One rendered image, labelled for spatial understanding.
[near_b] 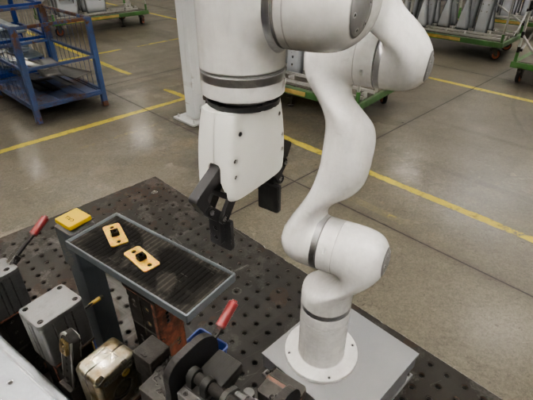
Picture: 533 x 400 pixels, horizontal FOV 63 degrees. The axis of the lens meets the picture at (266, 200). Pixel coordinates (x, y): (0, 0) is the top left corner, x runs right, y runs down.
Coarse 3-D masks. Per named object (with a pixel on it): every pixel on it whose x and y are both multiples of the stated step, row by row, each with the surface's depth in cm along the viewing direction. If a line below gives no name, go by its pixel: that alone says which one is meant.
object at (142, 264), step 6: (138, 246) 93; (126, 252) 91; (138, 252) 91; (144, 252) 91; (132, 258) 90; (138, 258) 89; (144, 258) 90; (150, 258) 90; (138, 264) 88; (144, 264) 88; (156, 264) 88; (144, 270) 87; (150, 270) 87
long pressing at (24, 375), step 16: (0, 336) 93; (0, 352) 90; (16, 352) 89; (0, 368) 87; (16, 368) 87; (32, 368) 86; (0, 384) 84; (16, 384) 84; (32, 384) 84; (48, 384) 83
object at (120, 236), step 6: (102, 228) 99; (108, 228) 99; (114, 228) 99; (120, 228) 99; (108, 234) 97; (114, 234) 96; (120, 234) 97; (108, 240) 95; (114, 240) 95; (120, 240) 95; (126, 240) 95; (114, 246) 93
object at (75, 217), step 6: (72, 210) 105; (78, 210) 105; (60, 216) 103; (66, 216) 103; (72, 216) 103; (78, 216) 103; (84, 216) 103; (90, 216) 104; (60, 222) 101; (66, 222) 101; (72, 222) 101; (78, 222) 101; (84, 222) 103; (66, 228) 101; (72, 228) 101
